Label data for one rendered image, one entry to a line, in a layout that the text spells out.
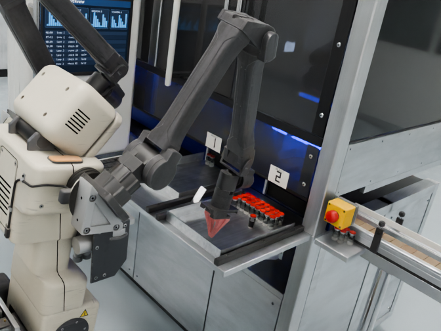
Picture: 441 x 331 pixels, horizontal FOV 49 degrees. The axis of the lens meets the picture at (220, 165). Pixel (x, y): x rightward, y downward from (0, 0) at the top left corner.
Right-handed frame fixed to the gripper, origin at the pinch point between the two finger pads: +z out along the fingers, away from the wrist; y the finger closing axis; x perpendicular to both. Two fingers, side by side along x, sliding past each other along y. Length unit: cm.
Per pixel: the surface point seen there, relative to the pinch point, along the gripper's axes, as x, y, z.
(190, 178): 41.2, 27.8, -1.3
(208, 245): -0.2, -0.1, 3.5
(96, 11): 88, 0, -52
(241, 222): 6.9, 21.6, 0.8
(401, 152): -13, 78, -34
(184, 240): 7.8, -1.8, 5.9
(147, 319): 65, 51, 83
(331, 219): -18.8, 31.1, -11.9
